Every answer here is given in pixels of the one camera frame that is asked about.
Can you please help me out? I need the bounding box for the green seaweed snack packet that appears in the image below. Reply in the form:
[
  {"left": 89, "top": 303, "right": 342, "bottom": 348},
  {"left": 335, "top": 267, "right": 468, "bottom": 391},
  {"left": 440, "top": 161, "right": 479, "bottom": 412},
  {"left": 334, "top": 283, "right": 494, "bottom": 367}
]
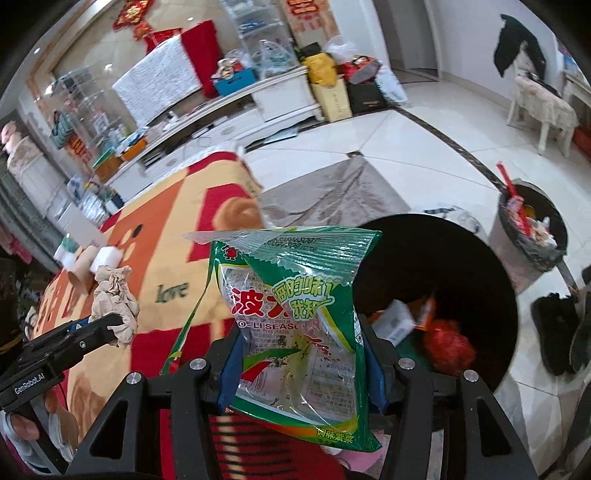
[{"left": 159, "top": 226, "right": 384, "bottom": 453}]

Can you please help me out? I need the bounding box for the red hanging ornament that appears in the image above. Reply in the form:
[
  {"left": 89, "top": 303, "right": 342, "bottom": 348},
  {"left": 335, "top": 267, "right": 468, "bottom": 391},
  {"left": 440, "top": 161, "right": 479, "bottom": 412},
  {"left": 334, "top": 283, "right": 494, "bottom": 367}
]
[{"left": 67, "top": 136, "right": 90, "bottom": 162}]

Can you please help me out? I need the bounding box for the clear acrylic shelf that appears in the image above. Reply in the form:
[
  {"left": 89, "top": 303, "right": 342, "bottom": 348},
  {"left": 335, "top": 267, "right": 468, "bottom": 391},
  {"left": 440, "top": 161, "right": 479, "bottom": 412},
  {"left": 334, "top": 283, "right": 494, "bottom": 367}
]
[{"left": 53, "top": 65, "right": 134, "bottom": 153}]

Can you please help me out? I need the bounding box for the red cloth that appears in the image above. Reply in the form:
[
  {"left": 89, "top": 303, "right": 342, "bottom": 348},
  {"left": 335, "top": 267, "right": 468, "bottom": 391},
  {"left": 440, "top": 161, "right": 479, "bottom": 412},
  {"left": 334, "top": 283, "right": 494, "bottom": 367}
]
[{"left": 181, "top": 21, "right": 221, "bottom": 97}]

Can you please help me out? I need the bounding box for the lace-covered standing air conditioner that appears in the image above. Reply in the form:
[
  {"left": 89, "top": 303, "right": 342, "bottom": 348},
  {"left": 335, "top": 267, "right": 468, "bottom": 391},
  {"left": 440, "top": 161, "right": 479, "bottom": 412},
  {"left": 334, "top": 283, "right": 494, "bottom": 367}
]
[{"left": 4, "top": 136, "right": 65, "bottom": 217}]

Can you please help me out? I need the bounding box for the grey lined waste bin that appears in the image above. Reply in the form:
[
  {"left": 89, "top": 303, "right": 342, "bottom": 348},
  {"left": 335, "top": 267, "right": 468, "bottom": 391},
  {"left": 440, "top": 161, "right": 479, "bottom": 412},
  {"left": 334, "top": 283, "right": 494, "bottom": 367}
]
[{"left": 487, "top": 180, "right": 570, "bottom": 294}]

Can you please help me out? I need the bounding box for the white cloth-covered television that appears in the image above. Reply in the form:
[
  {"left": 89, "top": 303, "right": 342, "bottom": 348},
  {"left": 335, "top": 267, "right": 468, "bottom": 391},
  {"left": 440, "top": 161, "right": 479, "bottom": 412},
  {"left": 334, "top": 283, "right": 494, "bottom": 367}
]
[{"left": 112, "top": 33, "right": 204, "bottom": 127}]

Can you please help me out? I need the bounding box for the white foam block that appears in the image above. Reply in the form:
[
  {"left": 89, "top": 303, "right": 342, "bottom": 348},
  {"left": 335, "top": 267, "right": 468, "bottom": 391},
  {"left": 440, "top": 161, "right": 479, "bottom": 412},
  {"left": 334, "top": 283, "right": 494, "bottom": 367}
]
[
  {"left": 90, "top": 247, "right": 125, "bottom": 273},
  {"left": 54, "top": 247, "right": 86, "bottom": 271}
]

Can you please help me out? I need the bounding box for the striped tote bag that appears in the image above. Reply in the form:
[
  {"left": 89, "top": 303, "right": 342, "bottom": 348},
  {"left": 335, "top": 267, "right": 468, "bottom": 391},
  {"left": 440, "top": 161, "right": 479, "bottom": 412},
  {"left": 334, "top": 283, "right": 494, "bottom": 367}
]
[{"left": 48, "top": 111, "right": 77, "bottom": 151}]

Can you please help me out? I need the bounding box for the red paper sleeve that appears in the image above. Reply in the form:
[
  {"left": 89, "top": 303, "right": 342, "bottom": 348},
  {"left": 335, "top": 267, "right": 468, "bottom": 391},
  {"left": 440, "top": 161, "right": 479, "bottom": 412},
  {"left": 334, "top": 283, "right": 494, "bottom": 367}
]
[{"left": 496, "top": 161, "right": 529, "bottom": 227}]

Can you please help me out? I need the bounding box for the red knot decoration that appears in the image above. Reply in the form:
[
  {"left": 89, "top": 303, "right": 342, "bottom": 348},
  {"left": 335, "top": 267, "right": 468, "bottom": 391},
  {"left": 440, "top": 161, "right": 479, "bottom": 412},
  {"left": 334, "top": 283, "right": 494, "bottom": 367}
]
[{"left": 113, "top": 0, "right": 155, "bottom": 40}]

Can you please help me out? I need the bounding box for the black jacket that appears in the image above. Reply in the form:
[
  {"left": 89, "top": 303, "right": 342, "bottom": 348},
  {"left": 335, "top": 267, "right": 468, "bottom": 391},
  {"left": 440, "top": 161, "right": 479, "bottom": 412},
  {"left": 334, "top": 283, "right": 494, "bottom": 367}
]
[{"left": 493, "top": 14, "right": 546, "bottom": 78}]

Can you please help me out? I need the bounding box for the white plastic bag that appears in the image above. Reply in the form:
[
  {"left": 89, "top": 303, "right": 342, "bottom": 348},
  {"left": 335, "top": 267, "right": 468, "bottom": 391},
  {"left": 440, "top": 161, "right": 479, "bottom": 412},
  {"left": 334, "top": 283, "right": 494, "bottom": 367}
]
[
  {"left": 376, "top": 65, "right": 409, "bottom": 104},
  {"left": 325, "top": 34, "right": 358, "bottom": 63}
]

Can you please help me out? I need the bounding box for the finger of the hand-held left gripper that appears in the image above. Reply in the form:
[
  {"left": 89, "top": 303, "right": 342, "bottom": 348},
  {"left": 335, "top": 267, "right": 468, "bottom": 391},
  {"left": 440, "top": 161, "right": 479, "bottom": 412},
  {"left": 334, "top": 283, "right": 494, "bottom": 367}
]
[
  {"left": 44, "top": 313, "right": 125, "bottom": 361},
  {"left": 28, "top": 318, "right": 94, "bottom": 347}
]

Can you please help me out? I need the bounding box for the white printed slipper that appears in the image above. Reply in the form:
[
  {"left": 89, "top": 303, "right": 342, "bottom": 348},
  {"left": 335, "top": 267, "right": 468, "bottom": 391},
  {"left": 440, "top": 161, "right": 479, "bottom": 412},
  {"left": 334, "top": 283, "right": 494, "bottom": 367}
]
[{"left": 425, "top": 207, "right": 481, "bottom": 236}]

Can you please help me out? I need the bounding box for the red gift bag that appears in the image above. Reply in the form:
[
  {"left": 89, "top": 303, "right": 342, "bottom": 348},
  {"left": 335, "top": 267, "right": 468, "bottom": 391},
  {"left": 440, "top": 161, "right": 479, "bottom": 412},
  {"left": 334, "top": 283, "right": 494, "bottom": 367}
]
[{"left": 339, "top": 55, "right": 382, "bottom": 84}]

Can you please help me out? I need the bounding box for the white orange medicine box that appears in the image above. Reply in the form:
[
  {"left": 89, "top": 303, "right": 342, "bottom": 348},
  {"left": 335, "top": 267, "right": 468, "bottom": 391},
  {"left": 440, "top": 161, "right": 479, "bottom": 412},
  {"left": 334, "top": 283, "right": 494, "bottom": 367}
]
[{"left": 367, "top": 295, "right": 437, "bottom": 347}]

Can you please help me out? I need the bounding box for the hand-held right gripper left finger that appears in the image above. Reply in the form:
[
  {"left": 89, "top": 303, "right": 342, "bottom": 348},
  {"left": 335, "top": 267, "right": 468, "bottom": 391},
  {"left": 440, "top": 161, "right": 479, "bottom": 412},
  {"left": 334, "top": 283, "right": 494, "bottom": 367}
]
[{"left": 65, "top": 335, "right": 245, "bottom": 480}]

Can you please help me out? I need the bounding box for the beige paper bag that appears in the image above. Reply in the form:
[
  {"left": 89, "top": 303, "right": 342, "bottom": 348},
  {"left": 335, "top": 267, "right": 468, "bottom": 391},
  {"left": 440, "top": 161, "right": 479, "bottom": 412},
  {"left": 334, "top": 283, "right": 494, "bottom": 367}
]
[{"left": 310, "top": 76, "right": 354, "bottom": 123}]

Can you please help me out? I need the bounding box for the blue plastic basket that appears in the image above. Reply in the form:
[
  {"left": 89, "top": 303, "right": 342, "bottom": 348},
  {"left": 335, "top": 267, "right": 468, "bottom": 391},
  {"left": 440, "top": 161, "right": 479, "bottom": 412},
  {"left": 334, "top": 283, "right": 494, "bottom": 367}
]
[{"left": 213, "top": 68, "right": 259, "bottom": 97}]

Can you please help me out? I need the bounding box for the printed checkered blanket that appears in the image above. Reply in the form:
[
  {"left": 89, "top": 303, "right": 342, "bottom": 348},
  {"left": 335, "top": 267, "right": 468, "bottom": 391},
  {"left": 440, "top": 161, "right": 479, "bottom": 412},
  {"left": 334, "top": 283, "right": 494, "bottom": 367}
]
[{"left": 37, "top": 151, "right": 384, "bottom": 480}]

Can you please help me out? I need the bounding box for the white storage rack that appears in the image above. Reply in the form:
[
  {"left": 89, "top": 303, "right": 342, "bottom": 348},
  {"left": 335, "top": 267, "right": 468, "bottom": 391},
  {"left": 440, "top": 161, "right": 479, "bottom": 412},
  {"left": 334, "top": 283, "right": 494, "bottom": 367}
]
[{"left": 219, "top": 0, "right": 291, "bottom": 61}]

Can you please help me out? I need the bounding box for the grey floor mat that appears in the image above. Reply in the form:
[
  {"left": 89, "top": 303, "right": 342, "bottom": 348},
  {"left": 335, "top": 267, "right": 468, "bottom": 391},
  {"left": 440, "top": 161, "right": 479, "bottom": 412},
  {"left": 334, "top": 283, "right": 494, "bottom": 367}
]
[{"left": 259, "top": 157, "right": 411, "bottom": 229}]

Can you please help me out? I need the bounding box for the brown paper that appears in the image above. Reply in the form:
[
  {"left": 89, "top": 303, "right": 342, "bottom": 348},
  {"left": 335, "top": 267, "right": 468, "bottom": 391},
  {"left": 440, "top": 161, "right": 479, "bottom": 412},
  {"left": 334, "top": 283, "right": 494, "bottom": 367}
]
[{"left": 90, "top": 265, "right": 140, "bottom": 349}]

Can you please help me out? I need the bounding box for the person's left hand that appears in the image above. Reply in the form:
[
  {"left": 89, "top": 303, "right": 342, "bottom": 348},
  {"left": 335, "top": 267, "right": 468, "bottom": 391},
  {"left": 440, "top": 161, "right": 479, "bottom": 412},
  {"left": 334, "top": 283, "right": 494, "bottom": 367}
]
[{"left": 2, "top": 408, "right": 65, "bottom": 446}]

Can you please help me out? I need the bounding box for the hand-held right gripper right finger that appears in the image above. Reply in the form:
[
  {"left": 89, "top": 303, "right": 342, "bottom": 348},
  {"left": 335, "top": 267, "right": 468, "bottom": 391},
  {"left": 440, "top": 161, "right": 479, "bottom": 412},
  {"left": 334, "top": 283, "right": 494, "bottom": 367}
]
[{"left": 358, "top": 318, "right": 539, "bottom": 480}]

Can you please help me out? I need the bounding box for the black round bin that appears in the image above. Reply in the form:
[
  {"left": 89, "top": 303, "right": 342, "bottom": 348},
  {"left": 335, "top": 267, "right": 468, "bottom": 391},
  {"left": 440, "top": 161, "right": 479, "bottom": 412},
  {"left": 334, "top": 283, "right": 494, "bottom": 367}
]
[{"left": 351, "top": 213, "right": 520, "bottom": 407}]

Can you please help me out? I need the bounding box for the black shoe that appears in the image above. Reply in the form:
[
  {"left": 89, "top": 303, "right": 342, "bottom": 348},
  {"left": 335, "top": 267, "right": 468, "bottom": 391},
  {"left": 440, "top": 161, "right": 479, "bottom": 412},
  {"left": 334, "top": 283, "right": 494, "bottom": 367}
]
[{"left": 530, "top": 293, "right": 583, "bottom": 377}]

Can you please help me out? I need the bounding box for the red plastic bag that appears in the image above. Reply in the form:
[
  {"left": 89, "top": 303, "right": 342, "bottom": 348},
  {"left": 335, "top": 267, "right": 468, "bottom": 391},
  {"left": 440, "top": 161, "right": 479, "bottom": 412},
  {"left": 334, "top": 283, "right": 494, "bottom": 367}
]
[{"left": 422, "top": 318, "right": 477, "bottom": 377}]

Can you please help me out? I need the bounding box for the clear green-print plastic bag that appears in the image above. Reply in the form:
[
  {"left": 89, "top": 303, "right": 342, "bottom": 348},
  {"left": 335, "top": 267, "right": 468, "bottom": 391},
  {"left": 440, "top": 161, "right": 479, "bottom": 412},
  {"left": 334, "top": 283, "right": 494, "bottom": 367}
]
[{"left": 259, "top": 39, "right": 296, "bottom": 79}]

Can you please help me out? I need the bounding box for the white television cabinet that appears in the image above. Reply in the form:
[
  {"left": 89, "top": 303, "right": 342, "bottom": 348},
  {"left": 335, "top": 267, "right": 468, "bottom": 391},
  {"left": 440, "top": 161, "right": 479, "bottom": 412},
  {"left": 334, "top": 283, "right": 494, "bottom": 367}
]
[{"left": 95, "top": 65, "right": 323, "bottom": 204}]

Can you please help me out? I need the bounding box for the cardboard tube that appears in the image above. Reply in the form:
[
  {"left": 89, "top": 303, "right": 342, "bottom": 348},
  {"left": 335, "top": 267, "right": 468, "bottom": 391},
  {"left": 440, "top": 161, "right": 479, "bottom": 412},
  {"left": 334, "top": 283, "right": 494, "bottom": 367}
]
[{"left": 67, "top": 244, "right": 100, "bottom": 289}]

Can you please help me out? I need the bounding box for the yellow bag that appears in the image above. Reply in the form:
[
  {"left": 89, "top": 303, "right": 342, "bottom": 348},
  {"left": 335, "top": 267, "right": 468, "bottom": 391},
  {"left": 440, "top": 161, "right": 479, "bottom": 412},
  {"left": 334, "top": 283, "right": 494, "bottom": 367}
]
[{"left": 302, "top": 53, "right": 334, "bottom": 86}]

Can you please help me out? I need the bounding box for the white cushioned chair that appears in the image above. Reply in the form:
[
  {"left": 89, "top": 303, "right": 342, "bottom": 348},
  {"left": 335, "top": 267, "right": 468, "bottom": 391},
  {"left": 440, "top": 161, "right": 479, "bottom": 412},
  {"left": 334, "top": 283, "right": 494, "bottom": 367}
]
[{"left": 507, "top": 76, "right": 580, "bottom": 155}]

